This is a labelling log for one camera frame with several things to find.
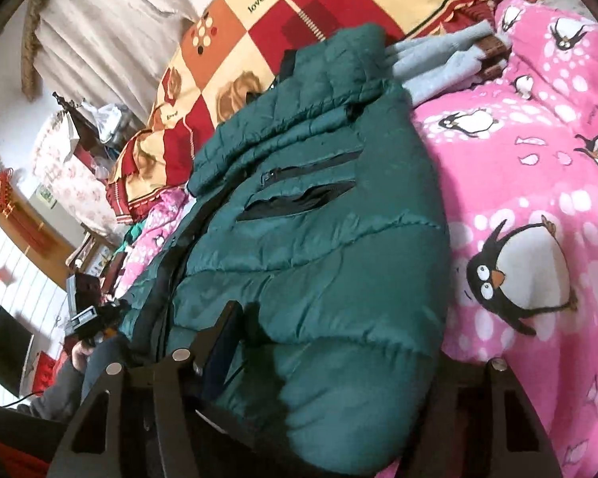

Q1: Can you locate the dark green puffer jacket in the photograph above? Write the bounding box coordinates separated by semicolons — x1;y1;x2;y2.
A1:
121;24;450;476

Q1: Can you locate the dark sleeve forearm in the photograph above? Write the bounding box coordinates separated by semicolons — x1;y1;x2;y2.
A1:
16;333;132;423

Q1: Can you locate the person's left hand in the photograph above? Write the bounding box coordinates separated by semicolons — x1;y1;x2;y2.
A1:
71;340;96;373

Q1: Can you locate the black monitor screen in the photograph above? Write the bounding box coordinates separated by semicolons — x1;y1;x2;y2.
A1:
0;308;34;397

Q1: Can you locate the green cloth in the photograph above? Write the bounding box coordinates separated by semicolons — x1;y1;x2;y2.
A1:
116;220;146;253

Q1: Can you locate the red chinese knot decoration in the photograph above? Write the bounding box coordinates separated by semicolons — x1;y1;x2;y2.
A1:
0;168;50;255

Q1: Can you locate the pink penguin blanket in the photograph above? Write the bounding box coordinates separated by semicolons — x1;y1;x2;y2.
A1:
114;0;598;478

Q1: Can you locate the beige curtain fabric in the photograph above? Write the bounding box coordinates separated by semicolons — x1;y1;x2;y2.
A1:
21;0;212;124

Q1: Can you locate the red orange rose quilt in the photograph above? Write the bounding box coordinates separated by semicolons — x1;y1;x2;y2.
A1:
106;0;537;225

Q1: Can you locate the grey folded sweatshirt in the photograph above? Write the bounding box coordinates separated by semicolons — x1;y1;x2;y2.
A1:
384;21;512;108

